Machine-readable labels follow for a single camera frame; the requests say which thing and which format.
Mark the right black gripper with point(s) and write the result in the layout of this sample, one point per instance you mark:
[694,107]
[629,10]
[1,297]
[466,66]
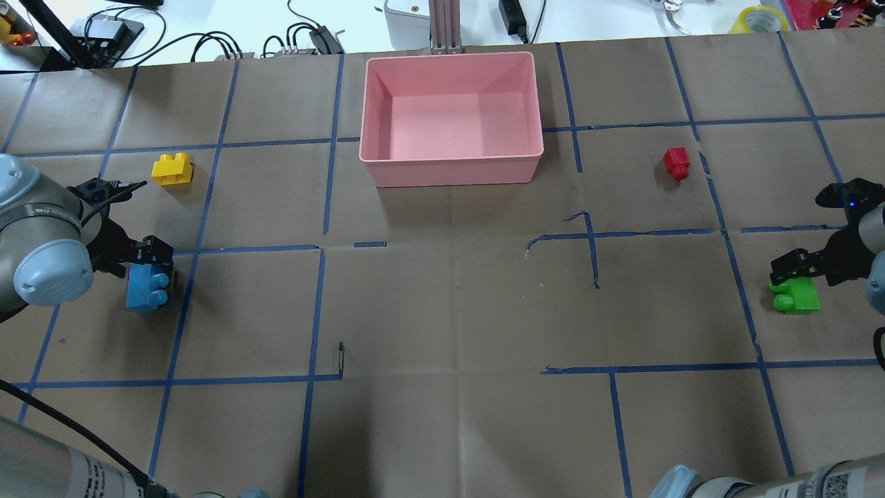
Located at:
[845,259]

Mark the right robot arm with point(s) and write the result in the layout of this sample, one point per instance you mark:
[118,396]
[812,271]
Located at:
[856,478]

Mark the grey usb hub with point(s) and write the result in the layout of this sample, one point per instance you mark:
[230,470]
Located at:
[235,56]
[294,52]

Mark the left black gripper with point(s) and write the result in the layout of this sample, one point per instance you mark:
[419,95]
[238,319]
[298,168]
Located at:
[110,253]

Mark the aluminium frame post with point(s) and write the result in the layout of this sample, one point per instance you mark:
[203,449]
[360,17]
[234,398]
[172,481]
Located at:
[445,27]

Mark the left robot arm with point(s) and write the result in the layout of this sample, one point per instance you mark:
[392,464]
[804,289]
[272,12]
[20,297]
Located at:
[55,239]

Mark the pink plastic box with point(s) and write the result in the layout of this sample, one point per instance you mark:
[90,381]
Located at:
[451,120]

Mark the wrist camera on right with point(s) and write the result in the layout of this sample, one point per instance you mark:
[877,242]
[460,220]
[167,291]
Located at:
[857,195]

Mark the green toy block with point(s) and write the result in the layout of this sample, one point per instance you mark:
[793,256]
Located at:
[796,296]

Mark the yellow tape roll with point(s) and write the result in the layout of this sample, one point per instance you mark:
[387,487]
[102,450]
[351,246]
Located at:
[759,19]

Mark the yellow toy block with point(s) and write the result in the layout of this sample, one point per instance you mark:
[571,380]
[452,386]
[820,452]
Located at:
[173,169]

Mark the white box device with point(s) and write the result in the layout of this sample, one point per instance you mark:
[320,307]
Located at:
[408,24]

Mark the red toy block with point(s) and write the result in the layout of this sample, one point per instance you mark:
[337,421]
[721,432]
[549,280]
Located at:
[677,163]

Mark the black power adapter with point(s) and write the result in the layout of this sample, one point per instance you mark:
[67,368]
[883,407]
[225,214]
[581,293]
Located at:
[513,17]

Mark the blue toy block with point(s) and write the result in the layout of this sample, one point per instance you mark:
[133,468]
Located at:
[148,288]

